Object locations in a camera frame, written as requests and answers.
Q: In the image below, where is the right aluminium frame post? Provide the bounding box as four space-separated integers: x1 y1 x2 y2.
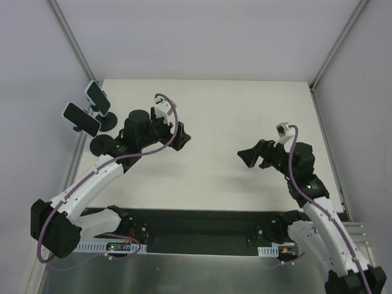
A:
309 0 371 92

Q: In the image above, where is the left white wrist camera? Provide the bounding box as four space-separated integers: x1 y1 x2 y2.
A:
154 96 176 126

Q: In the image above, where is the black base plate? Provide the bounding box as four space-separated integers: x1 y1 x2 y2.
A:
82 205 316 257

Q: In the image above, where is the left aluminium frame rail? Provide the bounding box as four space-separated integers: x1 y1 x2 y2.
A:
62 87 102 190

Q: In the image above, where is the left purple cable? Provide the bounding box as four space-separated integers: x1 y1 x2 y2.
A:
37 93 180 264

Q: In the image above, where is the white cable duct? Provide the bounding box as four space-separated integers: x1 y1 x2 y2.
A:
74 241 147 254
257 246 279 258

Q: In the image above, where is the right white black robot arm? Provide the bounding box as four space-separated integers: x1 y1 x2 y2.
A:
237 140 386 293

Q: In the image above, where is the phone with lilac case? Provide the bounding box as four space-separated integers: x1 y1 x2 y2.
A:
62 102 101 137

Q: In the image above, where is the left aluminium frame post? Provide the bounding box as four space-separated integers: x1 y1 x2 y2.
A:
45 0 102 85

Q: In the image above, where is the aluminium frame post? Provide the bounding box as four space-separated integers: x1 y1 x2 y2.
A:
45 0 102 85
309 0 371 92

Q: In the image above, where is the aluminium frame rail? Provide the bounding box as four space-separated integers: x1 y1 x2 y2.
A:
62 87 102 190
309 88 352 222

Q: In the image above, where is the phone with light blue case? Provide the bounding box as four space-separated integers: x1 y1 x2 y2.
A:
85 80 111 117

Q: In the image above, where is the aluminium profile right front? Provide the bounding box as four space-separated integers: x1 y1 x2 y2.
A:
342 222 369 247

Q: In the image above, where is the black phone stand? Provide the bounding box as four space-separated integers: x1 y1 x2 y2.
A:
92 106 118 132

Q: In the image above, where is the left white cable duct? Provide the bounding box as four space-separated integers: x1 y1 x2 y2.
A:
74 241 147 254

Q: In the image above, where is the black phone stand corner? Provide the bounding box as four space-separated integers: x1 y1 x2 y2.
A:
73 126 113 157

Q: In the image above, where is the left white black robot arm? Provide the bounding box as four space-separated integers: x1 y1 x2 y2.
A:
30 106 191 263

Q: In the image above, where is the right aluminium frame rail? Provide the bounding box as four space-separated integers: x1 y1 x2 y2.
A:
309 88 352 222

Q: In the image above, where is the right white cable duct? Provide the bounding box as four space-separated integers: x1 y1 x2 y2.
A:
257 246 279 258

